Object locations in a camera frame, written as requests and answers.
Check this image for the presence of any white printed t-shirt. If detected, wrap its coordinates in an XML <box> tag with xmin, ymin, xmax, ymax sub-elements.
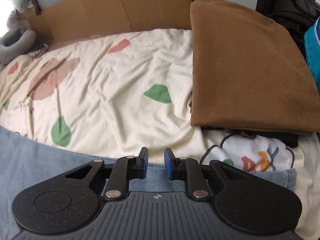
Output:
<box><xmin>200</xmin><ymin>132</ymin><xmax>295</xmax><ymax>172</ymax></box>

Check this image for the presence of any cream bear print bedsheet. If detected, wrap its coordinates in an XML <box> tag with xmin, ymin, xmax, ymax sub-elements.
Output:
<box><xmin>1</xmin><ymin>29</ymin><xmax>319</xmax><ymax>239</ymax></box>

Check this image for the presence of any brown folded garment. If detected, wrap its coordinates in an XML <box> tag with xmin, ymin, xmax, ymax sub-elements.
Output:
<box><xmin>190</xmin><ymin>0</ymin><xmax>319</xmax><ymax>134</ymax></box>

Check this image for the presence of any grey neck pillow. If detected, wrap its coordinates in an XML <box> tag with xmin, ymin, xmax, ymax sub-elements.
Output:
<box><xmin>1</xmin><ymin>28</ymin><xmax>36</xmax><ymax>64</ymax></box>

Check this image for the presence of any brown cardboard sheet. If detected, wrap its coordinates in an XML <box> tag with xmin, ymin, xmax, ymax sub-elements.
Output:
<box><xmin>18</xmin><ymin>0</ymin><xmax>194</xmax><ymax>50</ymax></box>

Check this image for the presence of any teal blue bag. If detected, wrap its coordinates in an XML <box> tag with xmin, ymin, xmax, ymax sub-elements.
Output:
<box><xmin>304</xmin><ymin>18</ymin><xmax>320</xmax><ymax>91</ymax></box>

